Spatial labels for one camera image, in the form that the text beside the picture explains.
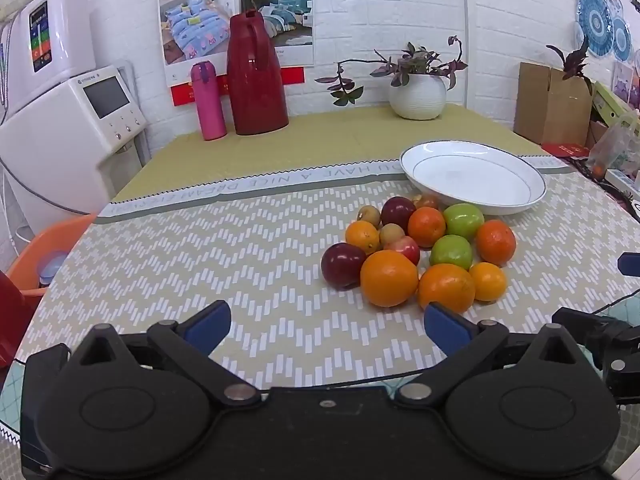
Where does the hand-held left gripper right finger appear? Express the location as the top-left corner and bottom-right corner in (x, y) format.
(397, 302), (583, 408)

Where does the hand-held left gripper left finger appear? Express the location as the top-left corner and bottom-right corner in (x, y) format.
(70, 300), (263, 408)

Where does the small orange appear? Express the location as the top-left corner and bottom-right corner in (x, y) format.
(345, 220), (381, 255)
(469, 262), (508, 302)

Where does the large orange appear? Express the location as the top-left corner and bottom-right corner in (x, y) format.
(360, 250), (420, 308)

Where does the green apple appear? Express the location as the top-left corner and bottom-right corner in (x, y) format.
(444, 203), (486, 238)
(430, 235), (474, 272)

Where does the small red apple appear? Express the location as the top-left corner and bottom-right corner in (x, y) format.
(384, 236), (422, 267)

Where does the dark red plum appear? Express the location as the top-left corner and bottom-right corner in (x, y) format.
(321, 242), (367, 291)

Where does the dark red apple back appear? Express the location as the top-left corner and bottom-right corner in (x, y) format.
(381, 196), (417, 229)

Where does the white plate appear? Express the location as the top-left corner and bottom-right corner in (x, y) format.
(399, 141), (547, 216)

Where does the chevron patterned tablecloth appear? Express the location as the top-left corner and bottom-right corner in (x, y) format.
(15, 103), (640, 461)

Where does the clear plastic bag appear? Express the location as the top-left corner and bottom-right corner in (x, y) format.
(587, 115), (640, 171)

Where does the red envelope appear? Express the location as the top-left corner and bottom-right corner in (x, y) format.
(541, 142), (593, 158)

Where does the green box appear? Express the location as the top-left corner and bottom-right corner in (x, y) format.
(592, 80), (640, 123)

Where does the cardboard box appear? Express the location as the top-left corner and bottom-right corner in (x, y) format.
(513, 61), (594, 146)

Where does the orange plastic chair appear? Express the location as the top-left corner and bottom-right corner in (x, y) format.
(6, 213), (98, 301)

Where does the dark purple plant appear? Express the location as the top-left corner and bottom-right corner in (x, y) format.
(546, 35), (594, 96)

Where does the pink bottle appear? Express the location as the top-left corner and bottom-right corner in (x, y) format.
(190, 61), (227, 141)

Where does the medium blue paper fan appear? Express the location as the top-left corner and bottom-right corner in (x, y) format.
(611, 16), (633, 63)

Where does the potted plant in white pot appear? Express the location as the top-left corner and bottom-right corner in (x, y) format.
(315, 36), (468, 121)

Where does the white appliance with screen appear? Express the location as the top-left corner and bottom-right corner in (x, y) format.
(0, 60), (149, 231)

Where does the red thermos jug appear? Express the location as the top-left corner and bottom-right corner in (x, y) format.
(226, 10), (290, 136)

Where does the large blue paper fan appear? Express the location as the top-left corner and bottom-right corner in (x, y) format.
(575, 0), (615, 57)

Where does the white water purifier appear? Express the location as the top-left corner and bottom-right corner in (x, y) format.
(0, 0), (97, 111)

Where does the wall poster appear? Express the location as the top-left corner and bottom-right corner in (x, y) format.
(156, 0), (316, 107)

